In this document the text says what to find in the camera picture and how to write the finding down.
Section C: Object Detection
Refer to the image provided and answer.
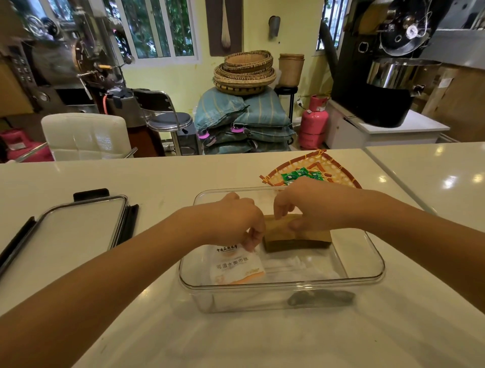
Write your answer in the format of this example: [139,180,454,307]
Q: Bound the person's right hand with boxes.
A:
[274,177,367,233]

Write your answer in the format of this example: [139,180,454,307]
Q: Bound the person's left hand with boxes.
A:
[188,192,266,253]

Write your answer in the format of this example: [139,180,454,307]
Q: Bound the brown paper packet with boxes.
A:
[262,214,332,253]

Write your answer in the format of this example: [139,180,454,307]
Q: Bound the white tissue packet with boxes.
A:
[210,244,266,286]

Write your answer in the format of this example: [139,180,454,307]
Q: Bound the person's left forearm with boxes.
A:
[0,209,201,368]

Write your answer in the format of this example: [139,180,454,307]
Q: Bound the person's right forearm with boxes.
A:
[360,190,485,316]

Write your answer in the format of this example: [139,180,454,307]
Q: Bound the clear wrapped white items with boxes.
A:
[263,256,343,284]

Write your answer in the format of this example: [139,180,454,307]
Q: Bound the clear plastic container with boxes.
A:
[178,186,386,314]

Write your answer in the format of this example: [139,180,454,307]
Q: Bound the woven bamboo tray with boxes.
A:
[259,149,363,190]

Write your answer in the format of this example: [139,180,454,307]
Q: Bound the teal striped sack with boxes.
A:
[195,88,251,132]
[203,140,292,155]
[202,125,296,143]
[234,87,293,128]

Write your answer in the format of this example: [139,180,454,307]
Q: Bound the pink gas cylinder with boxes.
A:
[298,94,330,150]

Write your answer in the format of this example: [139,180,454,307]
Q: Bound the white cabinet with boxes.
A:
[325,99,451,149]

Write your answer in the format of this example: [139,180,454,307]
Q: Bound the black round stand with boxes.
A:
[274,86,299,123]

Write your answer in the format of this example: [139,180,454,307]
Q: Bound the black chrome bar stool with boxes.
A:
[132,89,194,156]

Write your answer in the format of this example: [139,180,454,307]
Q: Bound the flat woven basket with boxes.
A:
[212,80,266,96]
[214,64,277,88]
[224,50,274,71]

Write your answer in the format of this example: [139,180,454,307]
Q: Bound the tall woven basket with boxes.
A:
[278,53,305,87]

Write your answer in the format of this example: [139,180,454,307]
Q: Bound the black coffee roaster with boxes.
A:
[331,0,443,129]

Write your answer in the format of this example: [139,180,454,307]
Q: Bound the clear lid with black clips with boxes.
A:
[0,188,139,280]

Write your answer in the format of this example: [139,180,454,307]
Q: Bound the white padded chair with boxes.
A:
[40,112,138,162]

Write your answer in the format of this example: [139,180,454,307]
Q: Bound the cardboard boxes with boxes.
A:
[411,65,485,143]

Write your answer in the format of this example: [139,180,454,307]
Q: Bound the barred window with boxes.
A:
[316,0,351,52]

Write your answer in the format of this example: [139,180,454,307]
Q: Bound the white framed window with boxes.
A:
[112,0,200,64]

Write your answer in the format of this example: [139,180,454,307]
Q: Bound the pink bag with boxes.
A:
[0,128,54,163]

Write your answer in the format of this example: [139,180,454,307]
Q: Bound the steel coffee roaster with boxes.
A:
[0,0,136,115]

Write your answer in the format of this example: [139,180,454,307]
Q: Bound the grey wall scoop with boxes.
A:
[268,15,282,41]

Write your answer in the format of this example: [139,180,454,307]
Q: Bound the brown wall hanging with spoon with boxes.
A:
[205,0,243,57]

